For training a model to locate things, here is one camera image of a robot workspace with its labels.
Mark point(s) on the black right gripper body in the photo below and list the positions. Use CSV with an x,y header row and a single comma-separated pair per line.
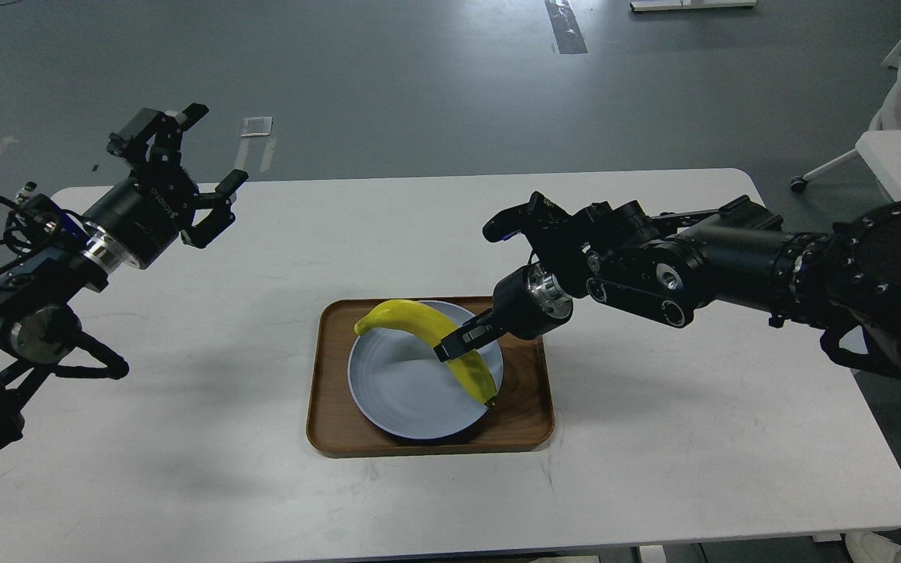
x,y
528,303

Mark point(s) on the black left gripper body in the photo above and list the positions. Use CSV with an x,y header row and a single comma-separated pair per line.
x,y
145,217

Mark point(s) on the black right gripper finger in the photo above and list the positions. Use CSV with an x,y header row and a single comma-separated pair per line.
x,y
482,326
451,348

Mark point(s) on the brown wooden tray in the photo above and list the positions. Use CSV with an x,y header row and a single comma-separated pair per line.
x,y
520,420

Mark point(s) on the light blue plate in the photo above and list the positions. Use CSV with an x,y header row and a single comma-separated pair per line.
x,y
401,387

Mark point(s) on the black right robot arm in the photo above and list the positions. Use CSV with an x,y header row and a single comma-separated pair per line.
x,y
663,268

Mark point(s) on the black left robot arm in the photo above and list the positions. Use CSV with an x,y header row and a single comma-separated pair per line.
x,y
49,254

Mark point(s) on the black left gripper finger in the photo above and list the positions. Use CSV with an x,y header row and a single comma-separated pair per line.
x,y
151,142
209,214

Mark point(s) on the white shoe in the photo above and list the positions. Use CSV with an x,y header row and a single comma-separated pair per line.
x,y
871,547

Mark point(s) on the yellow banana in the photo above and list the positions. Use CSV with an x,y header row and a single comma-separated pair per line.
x,y
430,326

